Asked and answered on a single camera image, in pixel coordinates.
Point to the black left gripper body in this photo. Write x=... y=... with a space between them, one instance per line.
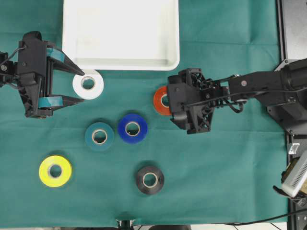
x=34 y=72

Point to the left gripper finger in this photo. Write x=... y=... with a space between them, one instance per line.
x=62 y=62
x=58 y=101

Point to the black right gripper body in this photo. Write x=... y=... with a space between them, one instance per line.
x=185 y=97

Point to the red tape roll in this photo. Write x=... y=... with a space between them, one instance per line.
x=158 y=103

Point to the teal tape roll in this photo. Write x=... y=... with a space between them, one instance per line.
x=99 y=136

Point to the blue tape roll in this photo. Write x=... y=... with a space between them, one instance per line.
x=132 y=128

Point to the yellow tape roll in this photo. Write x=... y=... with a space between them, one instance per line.
x=55 y=171

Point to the black tape roll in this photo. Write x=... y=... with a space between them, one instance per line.
x=150 y=180

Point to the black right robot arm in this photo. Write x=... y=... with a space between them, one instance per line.
x=282 y=92

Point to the white tape roll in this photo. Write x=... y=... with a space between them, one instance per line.
x=89 y=86

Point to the white plastic tray case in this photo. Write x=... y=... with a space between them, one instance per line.
x=122 y=34

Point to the white label sticker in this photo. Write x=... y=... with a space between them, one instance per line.
x=292 y=148

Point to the white perforated device box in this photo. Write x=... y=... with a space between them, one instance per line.
x=297 y=176

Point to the black clamp at table edge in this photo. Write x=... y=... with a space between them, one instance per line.
x=125 y=224

